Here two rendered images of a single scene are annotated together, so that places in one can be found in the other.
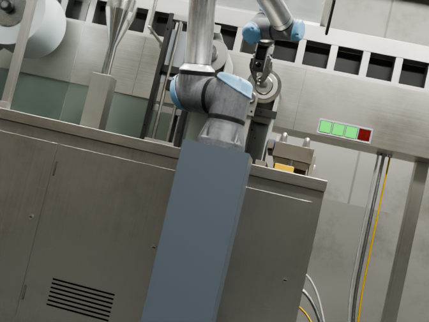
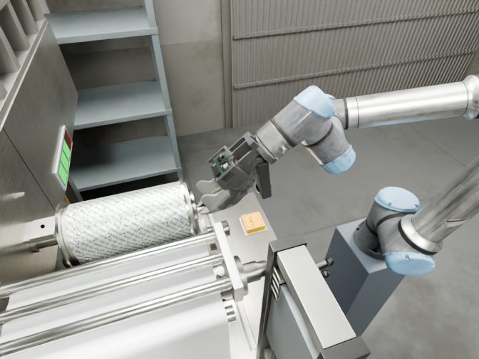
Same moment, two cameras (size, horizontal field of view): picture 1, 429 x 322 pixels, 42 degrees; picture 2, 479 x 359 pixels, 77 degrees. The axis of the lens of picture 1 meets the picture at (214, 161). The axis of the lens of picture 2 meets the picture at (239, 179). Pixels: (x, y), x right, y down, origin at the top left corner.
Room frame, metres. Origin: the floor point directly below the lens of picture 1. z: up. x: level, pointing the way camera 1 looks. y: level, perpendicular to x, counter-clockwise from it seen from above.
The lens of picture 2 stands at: (2.42, 0.35, 1.78)
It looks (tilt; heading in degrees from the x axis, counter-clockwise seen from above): 43 degrees down; 245
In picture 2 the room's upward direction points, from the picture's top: straight up
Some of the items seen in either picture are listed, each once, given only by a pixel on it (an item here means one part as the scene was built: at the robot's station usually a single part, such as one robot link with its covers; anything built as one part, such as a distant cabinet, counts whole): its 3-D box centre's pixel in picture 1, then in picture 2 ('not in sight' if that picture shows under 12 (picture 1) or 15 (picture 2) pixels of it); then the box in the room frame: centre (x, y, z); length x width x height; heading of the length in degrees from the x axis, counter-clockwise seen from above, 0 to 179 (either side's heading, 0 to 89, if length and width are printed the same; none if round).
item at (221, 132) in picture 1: (223, 133); (380, 232); (1.72, -0.01, 0.95); 0.15 x 0.15 x 0.10
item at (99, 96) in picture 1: (105, 72); not in sight; (2.53, 0.57, 1.19); 0.14 x 0.14 x 0.57
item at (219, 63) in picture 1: (214, 62); not in sight; (2.49, 0.10, 1.34); 0.25 x 0.14 x 0.14; 172
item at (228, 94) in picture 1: (230, 96); (393, 211); (1.72, 0.00, 1.07); 0.13 x 0.12 x 0.14; 58
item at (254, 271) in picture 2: not in sight; (259, 269); (2.28, 0.13, 1.34); 0.06 x 0.03 x 0.03; 172
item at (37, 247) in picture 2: not in sight; (51, 238); (2.62, -0.17, 1.25); 0.07 x 0.04 x 0.04; 172
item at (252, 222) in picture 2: (283, 168); (253, 222); (2.08, -0.26, 0.91); 0.07 x 0.07 x 0.02; 82
